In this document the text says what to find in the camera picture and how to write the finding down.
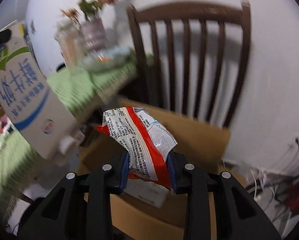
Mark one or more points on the dried flowers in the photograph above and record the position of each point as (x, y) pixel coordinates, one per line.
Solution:
(90, 9)

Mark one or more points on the dark wooden chair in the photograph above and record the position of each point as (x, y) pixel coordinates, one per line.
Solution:
(142, 25)

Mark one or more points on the white blue milk carton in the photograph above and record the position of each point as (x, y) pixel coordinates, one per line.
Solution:
(31, 105)

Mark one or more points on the pale green wavy dish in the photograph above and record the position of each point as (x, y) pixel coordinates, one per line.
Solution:
(106, 59)

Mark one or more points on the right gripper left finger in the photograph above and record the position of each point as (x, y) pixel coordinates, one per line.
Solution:
(78, 207)

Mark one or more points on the purple ribbed vase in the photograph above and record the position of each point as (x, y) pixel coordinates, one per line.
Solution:
(94, 35)

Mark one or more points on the green checked tablecloth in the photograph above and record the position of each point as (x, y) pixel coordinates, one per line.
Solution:
(81, 92)

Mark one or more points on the red white snack wrapper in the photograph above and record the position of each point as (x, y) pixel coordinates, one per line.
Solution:
(146, 140)

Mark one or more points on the clear glass jar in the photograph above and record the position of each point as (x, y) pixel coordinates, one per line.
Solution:
(70, 41)

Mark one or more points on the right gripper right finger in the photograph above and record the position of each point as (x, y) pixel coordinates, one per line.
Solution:
(238, 216)

